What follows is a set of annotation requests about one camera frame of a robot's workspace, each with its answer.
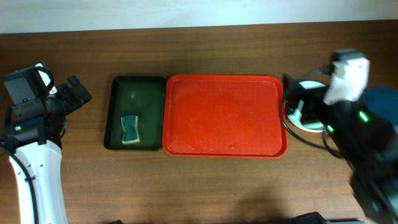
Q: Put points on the black plastic tray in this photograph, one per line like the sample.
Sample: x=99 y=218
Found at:
x=140 y=96

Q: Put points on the green yellow sponge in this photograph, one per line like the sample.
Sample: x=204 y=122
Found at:
x=130 y=129

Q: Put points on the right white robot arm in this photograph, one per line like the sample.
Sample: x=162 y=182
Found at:
x=366 y=141

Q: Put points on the light blue round plate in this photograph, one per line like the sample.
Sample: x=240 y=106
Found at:
x=297 y=115

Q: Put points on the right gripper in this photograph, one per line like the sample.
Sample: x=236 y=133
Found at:
x=286 y=85

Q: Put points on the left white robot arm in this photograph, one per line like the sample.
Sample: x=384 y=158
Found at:
x=34 y=129

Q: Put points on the red plastic tray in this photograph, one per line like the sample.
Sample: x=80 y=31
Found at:
x=233 y=116

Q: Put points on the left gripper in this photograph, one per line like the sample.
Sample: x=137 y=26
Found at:
x=71 y=94

